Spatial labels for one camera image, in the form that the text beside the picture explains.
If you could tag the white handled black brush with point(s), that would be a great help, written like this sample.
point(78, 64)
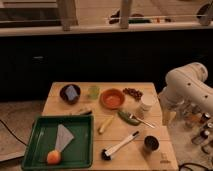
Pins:
point(106, 154)

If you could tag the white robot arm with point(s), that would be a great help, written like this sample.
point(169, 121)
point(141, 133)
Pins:
point(185, 85)

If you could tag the small wooden brush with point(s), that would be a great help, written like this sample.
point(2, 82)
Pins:
point(82, 111)

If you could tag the green plastic tray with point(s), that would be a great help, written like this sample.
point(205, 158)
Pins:
point(77, 154)

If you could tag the orange plastic bowl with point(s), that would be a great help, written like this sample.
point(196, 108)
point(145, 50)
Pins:
point(112, 98)

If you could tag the green translucent cup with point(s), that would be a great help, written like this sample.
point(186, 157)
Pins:
point(93, 92)

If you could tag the brown grape bunch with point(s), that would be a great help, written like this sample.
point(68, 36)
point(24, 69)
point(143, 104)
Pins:
point(136, 94)

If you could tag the green pea pod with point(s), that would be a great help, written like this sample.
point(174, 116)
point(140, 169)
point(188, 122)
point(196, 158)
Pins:
point(125, 116)

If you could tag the blue sponge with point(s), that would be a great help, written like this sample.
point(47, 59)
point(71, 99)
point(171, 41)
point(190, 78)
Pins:
point(71, 93)

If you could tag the white paper cup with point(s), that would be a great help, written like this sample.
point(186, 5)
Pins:
point(147, 101)

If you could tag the dark brown bowl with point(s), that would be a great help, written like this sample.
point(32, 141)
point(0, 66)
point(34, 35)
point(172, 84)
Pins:
point(64, 96)

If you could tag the silver fork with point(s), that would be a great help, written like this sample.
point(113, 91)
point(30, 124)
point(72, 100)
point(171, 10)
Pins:
point(142, 121)

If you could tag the grey cloth piece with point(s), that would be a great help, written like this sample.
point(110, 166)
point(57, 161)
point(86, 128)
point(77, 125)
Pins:
point(63, 138)

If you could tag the dark metal cup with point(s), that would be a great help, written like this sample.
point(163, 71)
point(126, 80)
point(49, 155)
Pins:
point(151, 144)

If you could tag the orange peach fruit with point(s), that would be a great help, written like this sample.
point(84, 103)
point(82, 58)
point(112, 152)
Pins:
point(53, 157)

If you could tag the bottles and jars pile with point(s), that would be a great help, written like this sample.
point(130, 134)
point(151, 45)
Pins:
point(199, 123)

